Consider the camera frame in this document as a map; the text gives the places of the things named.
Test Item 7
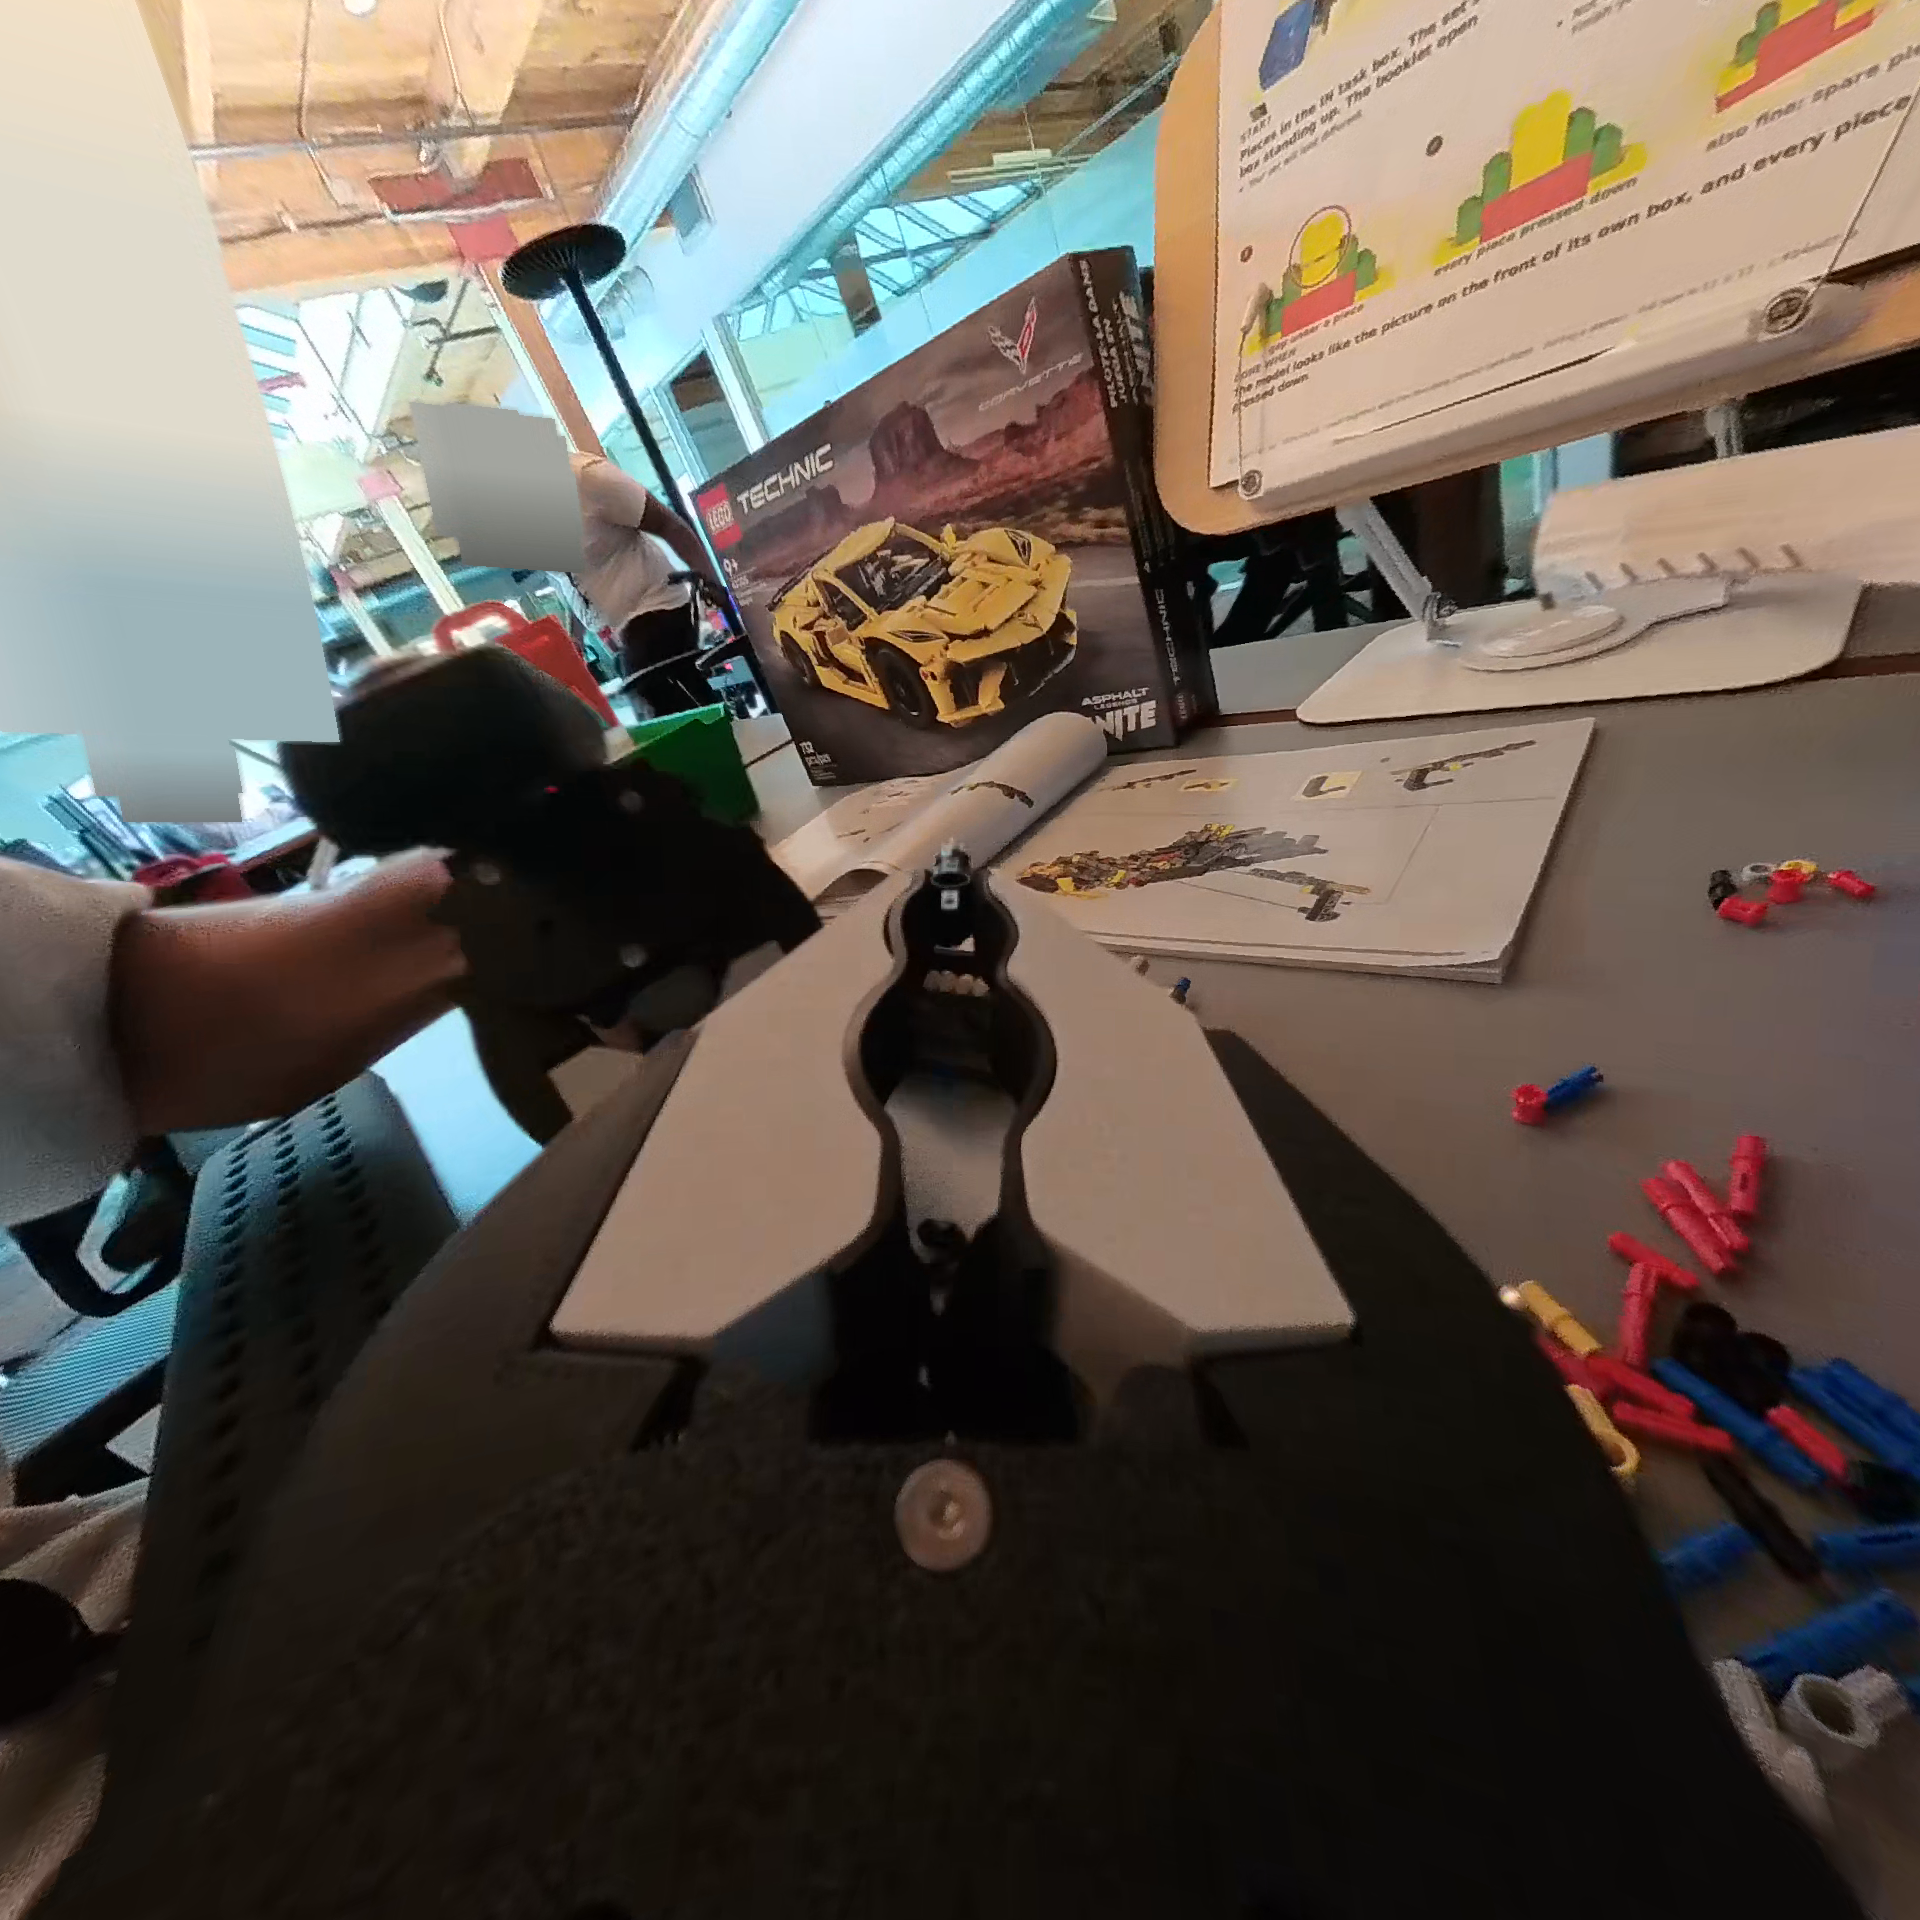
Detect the pile of red blue lego pins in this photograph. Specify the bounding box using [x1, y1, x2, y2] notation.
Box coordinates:
[1500, 855, 1920, 1788]

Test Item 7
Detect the wooden document stand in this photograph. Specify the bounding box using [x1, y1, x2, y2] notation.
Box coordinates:
[1155, 0, 1920, 727]

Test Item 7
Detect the person's left hand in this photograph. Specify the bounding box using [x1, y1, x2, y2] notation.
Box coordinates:
[299, 847, 472, 1056]

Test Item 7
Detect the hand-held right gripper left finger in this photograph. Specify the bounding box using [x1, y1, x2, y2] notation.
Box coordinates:
[548, 870, 935, 1344]

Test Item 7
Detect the red tote bag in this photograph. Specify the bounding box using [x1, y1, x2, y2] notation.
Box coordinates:
[432, 604, 620, 732]

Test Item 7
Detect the yellow car lego box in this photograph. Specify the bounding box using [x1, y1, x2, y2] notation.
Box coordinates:
[692, 246, 1220, 784]

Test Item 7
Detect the lego car chassis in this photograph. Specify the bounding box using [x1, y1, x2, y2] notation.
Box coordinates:
[911, 950, 1197, 1086]

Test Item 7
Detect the printed instruction sheet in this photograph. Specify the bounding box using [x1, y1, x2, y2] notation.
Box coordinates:
[1217, 0, 1920, 504]

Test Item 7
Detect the person's left forearm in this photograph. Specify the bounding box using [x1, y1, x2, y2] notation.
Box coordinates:
[112, 884, 360, 1133]

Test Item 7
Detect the black metal pole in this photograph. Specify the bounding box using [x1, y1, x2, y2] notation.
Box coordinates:
[503, 223, 751, 662]

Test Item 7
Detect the green plastic bin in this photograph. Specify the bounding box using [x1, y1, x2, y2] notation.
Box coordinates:
[621, 709, 760, 828]

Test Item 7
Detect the black badge reel with lanyard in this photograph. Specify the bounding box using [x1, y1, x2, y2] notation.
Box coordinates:
[0, 1581, 95, 1727]

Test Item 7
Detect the black mesh chair seat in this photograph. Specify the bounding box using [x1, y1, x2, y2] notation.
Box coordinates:
[0, 1199, 183, 1501]

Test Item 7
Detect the lego instruction booklet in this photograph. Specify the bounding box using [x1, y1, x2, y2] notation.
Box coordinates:
[772, 718, 1596, 985]

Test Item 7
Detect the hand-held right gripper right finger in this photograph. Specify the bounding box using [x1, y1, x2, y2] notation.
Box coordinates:
[975, 870, 1359, 1342]

